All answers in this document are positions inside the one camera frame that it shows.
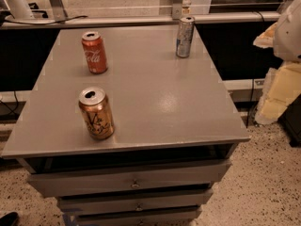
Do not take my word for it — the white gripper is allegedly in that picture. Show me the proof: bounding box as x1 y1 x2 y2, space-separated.
253 0 301 124

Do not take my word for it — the silver redbull can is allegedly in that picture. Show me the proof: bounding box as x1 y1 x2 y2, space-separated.
176 16 195 58

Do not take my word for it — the red coca-cola can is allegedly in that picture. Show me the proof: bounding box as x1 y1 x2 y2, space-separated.
82 31 107 74

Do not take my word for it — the orange lacroix can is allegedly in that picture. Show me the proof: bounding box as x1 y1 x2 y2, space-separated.
78 87 115 139

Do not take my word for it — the grey drawer cabinet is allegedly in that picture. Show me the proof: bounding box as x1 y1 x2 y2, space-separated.
1 24 251 226

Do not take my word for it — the bottom grey drawer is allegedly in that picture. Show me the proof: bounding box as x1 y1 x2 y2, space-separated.
77 206 200 226

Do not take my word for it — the grey drawer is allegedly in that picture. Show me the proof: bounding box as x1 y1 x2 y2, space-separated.
28 159 231 197
58 188 213 216
77 206 200 226

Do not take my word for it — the middle grey drawer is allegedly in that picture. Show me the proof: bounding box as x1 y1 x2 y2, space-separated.
58 188 213 216

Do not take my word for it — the top grey drawer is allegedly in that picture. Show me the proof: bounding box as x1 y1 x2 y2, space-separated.
28 159 231 197

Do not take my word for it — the white pipe top left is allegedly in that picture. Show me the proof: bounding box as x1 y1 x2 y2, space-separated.
7 0 34 19

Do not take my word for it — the black shoe bottom left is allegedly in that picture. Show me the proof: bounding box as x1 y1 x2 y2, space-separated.
0 212 19 226

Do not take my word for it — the metal rail behind table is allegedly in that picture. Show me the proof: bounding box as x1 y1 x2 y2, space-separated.
0 11 280 29

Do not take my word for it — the black cable on rail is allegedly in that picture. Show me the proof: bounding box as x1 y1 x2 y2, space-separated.
4 14 88 25

